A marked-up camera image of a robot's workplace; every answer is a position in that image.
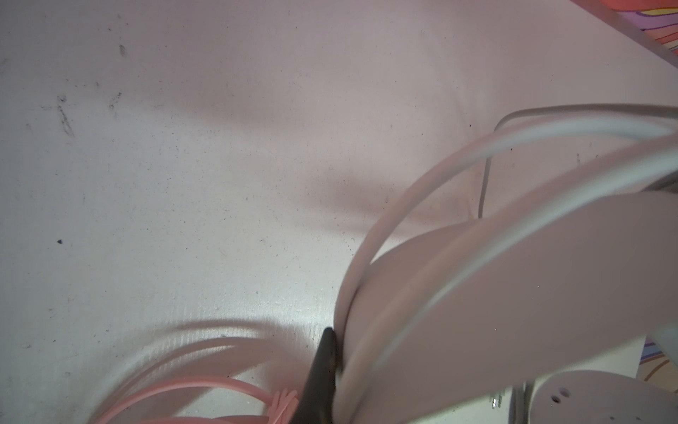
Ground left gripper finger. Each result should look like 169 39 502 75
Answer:
290 327 340 424

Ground pink cat-ear headphones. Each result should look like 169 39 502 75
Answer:
94 336 300 424

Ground white headphones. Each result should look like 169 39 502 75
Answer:
332 105 677 423

